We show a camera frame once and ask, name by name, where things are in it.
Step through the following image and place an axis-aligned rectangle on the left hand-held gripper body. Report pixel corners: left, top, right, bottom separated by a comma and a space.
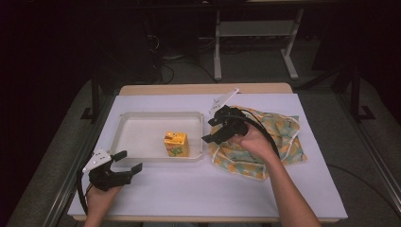
82, 148, 134, 192

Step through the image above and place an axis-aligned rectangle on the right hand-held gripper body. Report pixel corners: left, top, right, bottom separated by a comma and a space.
207, 88, 252, 141

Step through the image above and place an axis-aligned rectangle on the white plastic tray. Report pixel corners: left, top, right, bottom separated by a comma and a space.
110, 111, 205, 164

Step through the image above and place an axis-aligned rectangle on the yellow juice carton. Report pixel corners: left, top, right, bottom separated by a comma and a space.
163, 131, 190, 158

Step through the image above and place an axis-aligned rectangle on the person's left hand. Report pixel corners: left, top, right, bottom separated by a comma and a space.
84, 184, 123, 221

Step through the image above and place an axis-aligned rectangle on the person's right hand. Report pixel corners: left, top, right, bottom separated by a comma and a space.
231, 122, 280, 164

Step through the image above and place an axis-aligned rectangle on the orange green patterned cloth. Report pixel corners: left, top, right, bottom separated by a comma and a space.
208, 105, 307, 182

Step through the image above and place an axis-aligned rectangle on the white table mat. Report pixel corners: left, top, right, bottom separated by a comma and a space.
67, 93, 349, 220

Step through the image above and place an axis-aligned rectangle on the black metal stand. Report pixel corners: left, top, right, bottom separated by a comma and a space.
79, 74, 102, 122
349, 64, 376, 122

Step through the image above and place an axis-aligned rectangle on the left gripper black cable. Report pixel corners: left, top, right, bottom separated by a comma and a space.
76, 162, 96, 216

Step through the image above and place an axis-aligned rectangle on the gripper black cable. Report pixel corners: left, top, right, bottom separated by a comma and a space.
76, 162, 96, 216
220, 108, 281, 159

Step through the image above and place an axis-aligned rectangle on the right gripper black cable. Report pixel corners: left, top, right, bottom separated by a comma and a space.
220, 108, 281, 159

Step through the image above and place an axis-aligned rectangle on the grey metal rail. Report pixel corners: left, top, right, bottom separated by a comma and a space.
42, 96, 116, 227
334, 93, 401, 207

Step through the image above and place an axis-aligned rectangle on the white metal desk frame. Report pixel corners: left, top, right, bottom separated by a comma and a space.
213, 8, 305, 81

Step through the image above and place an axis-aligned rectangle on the tangle of background cables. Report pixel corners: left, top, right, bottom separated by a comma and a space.
145, 31, 218, 85

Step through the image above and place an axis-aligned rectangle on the black cable on floor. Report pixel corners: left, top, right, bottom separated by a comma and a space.
326, 164, 401, 219

